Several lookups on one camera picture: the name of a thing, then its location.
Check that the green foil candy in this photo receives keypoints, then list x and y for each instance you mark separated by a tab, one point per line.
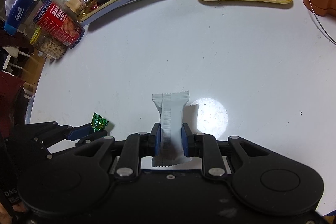
98	122

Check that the red tall tin can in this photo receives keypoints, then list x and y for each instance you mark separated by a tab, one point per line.
56	22

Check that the person left hand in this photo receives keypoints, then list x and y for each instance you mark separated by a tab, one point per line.
5	218

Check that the blue tissue pack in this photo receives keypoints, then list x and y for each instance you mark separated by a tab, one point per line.
16	12

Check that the white hawthorn strip bar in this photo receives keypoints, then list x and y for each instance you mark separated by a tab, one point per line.
170	107

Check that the glass jar of peanuts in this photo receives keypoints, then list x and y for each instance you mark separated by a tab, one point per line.
47	44

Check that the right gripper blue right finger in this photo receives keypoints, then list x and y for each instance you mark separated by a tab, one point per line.
205	147

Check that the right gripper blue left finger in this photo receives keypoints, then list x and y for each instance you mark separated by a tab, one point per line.
134	148

